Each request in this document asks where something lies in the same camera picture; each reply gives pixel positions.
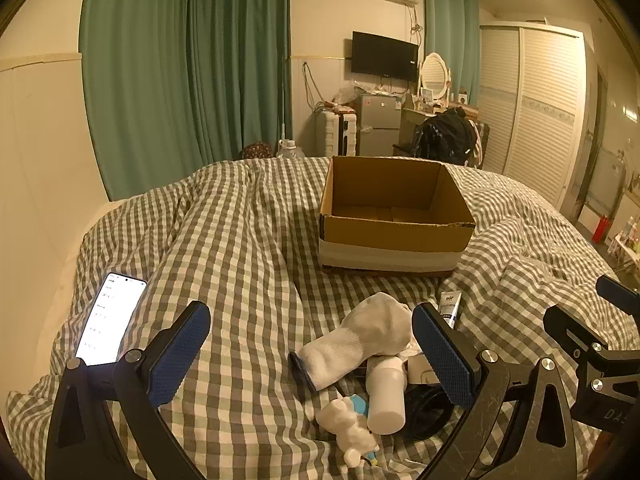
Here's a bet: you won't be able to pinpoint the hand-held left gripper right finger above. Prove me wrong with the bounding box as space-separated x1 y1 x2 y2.
411 302 596 480

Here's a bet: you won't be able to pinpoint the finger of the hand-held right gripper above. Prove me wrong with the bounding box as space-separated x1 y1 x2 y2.
596 275 640 318
544 304 640 431

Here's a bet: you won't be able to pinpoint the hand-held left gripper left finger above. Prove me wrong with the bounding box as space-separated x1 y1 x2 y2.
45 301 213 480

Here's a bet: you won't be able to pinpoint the white earbuds case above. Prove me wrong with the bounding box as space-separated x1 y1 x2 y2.
406 355 441 386

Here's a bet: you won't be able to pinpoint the white cream tube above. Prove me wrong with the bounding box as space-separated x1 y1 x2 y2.
436 294 461 330

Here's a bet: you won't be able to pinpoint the black headphones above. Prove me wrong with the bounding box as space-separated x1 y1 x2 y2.
400 382 463 443

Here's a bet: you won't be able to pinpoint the white plastic bottle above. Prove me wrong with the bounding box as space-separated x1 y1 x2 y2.
366 355 407 435

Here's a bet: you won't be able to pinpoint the white sock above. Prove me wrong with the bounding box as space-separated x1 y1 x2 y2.
290 292 421 393

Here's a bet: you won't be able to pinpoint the cardboard box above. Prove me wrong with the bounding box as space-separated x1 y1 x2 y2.
318 156 476 277

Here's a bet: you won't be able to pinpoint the white toy figure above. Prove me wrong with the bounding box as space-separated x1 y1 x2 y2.
316 394 379 468

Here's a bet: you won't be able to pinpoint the red fire extinguisher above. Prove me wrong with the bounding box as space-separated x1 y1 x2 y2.
592 214 613 245

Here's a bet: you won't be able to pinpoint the smartphone with lit screen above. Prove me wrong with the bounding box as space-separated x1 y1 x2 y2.
75 272 149 367

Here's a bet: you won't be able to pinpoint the grey checked blanket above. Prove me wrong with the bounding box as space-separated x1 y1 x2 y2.
5 157 631 480

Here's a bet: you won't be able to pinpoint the white louvred wardrobe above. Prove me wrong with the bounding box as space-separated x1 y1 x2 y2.
477 21 587 208

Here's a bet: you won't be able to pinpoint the brown patterned cushion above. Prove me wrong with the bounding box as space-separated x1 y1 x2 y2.
240 142 273 161

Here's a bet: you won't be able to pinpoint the black bag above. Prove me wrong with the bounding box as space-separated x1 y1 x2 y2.
412 108 478 166

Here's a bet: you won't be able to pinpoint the clear water jug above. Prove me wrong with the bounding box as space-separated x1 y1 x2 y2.
276 139 306 161

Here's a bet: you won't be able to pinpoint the small grey fridge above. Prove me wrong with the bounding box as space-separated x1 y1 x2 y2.
359 94 402 157

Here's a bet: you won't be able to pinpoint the white suitcase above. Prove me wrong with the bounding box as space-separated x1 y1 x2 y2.
320 109 359 157

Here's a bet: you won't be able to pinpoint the wide green curtain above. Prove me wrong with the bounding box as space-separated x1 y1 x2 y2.
79 0 292 202

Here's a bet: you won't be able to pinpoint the oval white mirror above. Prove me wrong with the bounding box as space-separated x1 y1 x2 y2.
419 52 453 101

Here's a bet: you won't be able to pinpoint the narrow green curtain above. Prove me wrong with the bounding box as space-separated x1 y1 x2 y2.
422 0 482 111

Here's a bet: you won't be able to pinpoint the black wall television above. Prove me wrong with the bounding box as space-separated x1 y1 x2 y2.
351 31 420 82

